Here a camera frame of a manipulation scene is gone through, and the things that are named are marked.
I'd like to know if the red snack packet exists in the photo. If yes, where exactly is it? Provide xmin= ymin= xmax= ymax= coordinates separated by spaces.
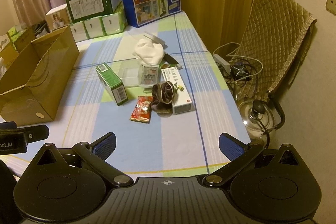
xmin=130 ymin=96 xmax=153 ymax=123

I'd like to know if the small green box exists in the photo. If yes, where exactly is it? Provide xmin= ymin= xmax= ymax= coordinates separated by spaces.
xmin=95 ymin=63 xmax=128 ymax=106

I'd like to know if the long white medicine box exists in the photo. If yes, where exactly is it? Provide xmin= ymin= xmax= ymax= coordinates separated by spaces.
xmin=161 ymin=67 xmax=193 ymax=114

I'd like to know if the dark velvet scrunchie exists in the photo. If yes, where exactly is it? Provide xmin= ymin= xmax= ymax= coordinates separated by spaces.
xmin=150 ymin=81 xmax=175 ymax=114

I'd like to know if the small picture card box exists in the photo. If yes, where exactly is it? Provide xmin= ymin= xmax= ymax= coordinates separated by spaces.
xmin=138 ymin=64 xmax=159 ymax=88

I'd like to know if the white cloth sock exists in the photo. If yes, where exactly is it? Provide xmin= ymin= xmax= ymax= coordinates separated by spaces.
xmin=133 ymin=38 xmax=165 ymax=65

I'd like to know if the open cardboard box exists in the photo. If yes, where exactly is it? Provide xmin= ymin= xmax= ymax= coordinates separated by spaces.
xmin=1 ymin=26 xmax=79 ymax=126

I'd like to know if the white power strip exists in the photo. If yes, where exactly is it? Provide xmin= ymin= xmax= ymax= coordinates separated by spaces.
xmin=213 ymin=53 xmax=231 ymax=75

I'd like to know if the quilted chair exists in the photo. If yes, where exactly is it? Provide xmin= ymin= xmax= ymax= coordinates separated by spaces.
xmin=233 ymin=0 xmax=316 ymax=101

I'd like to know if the white photo box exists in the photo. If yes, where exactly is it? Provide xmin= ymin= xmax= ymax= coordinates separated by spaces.
xmin=45 ymin=3 xmax=70 ymax=31

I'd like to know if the green tissue pack stack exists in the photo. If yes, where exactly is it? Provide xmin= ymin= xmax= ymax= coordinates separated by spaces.
xmin=70 ymin=4 xmax=127 ymax=42

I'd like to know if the large green carton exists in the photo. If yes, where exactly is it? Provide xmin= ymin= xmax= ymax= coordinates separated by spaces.
xmin=66 ymin=0 xmax=122 ymax=23

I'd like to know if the single wall socket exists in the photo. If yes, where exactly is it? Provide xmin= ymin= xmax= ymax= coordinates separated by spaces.
xmin=325 ymin=0 xmax=336 ymax=15

